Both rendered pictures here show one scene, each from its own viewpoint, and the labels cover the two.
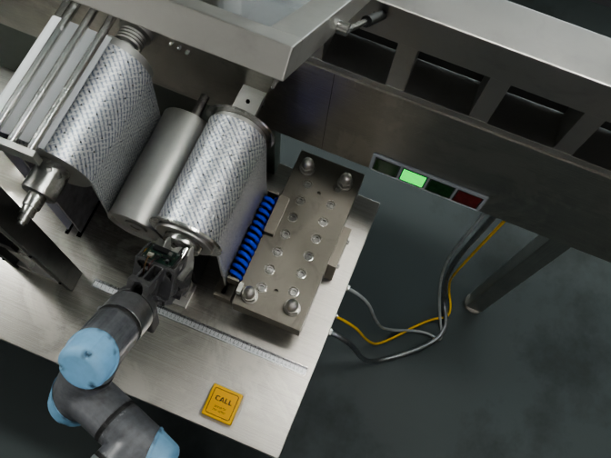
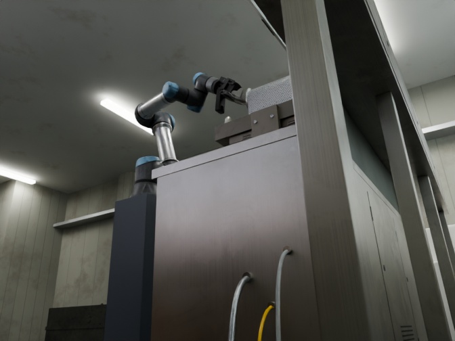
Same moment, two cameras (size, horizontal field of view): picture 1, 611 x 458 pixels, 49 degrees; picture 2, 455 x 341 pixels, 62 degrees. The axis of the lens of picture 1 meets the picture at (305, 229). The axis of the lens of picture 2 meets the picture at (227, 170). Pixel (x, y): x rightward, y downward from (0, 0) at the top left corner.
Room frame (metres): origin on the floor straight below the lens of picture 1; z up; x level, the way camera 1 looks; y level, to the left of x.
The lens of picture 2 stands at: (0.72, -1.20, 0.32)
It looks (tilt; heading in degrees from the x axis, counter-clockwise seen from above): 23 degrees up; 109
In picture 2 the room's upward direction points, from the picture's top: 2 degrees counter-clockwise
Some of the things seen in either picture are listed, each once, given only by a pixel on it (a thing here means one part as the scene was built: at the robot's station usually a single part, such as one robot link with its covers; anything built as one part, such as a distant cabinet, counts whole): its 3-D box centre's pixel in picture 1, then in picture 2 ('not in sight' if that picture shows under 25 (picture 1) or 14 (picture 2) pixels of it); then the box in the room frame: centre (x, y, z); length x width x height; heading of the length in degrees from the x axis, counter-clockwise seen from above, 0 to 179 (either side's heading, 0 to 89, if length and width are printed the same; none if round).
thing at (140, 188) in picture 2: not in sight; (146, 193); (-0.20, 0.31, 0.95); 0.15 x 0.15 x 0.10
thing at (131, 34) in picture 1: (128, 43); not in sight; (0.72, 0.40, 1.34); 0.07 x 0.07 x 0.07; 77
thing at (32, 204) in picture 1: (29, 209); not in sight; (0.36, 0.48, 1.34); 0.06 x 0.03 x 0.03; 167
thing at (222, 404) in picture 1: (222, 404); not in sight; (0.11, 0.12, 0.91); 0.07 x 0.07 x 0.02; 77
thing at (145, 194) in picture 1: (163, 174); not in sight; (0.53, 0.31, 1.18); 0.26 x 0.12 x 0.12; 167
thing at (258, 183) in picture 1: (243, 214); (274, 110); (0.48, 0.13, 1.14); 0.23 x 0.01 x 0.18; 167
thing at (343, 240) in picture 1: (338, 253); (265, 123); (0.49, -0.09, 0.97); 0.10 x 0.03 x 0.11; 167
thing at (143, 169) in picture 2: not in sight; (148, 170); (-0.20, 0.32, 1.07); 0.13 x 0.12 x 0.14; 58
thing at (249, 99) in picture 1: (249, 100); not in sight; (0.67, 0.15, 1.28); 0.06 x 0.05 x 0.02; 167
